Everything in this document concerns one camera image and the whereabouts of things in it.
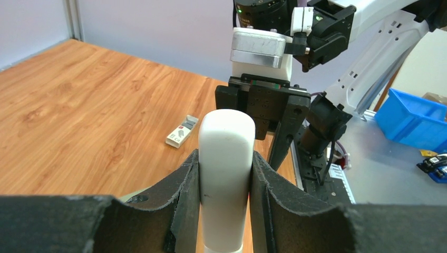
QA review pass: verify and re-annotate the black blue device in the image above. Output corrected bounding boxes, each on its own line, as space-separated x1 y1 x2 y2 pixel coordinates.
416 153 446 184

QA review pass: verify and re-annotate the grey staple box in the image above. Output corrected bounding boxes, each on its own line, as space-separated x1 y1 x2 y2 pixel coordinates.
165 115 199 149

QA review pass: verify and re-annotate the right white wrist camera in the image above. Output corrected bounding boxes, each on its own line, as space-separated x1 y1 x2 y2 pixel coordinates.
230 27 293 82

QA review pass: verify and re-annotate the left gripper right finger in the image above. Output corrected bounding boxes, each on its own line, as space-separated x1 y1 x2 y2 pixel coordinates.
249 152 346 252

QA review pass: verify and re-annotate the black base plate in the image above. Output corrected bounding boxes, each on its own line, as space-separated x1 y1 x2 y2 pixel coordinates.
295 139 352 205

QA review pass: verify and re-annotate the grey slotted cable duct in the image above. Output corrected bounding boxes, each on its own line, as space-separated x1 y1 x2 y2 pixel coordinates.
329 164 356 204

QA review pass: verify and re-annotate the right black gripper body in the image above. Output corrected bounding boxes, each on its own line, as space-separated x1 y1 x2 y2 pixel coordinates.
228 74 310 140

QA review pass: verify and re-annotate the blue plastic bin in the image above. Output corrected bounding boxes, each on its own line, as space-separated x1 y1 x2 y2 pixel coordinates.
374 89 446 153

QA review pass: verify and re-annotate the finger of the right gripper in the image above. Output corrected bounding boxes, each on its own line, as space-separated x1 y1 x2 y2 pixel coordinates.
215 85 241 111
267 94 311 171

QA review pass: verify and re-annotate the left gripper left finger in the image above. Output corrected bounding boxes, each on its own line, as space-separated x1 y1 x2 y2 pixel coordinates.
125 150 200 252

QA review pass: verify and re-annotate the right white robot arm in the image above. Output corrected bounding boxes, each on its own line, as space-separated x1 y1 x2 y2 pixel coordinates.
215 1 446 171

